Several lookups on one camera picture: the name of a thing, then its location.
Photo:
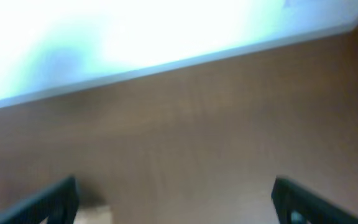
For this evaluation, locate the cardboard box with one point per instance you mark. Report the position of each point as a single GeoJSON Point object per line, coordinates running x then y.
{"type": "Point", "coordinates": [95, 215]}

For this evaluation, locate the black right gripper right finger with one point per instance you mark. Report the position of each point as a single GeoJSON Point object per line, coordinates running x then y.
{"type": "Point", "coordinates": [295, 204]}

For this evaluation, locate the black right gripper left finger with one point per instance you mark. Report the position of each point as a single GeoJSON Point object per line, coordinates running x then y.
{"type": "Point", "coordinates": [57, 203]}

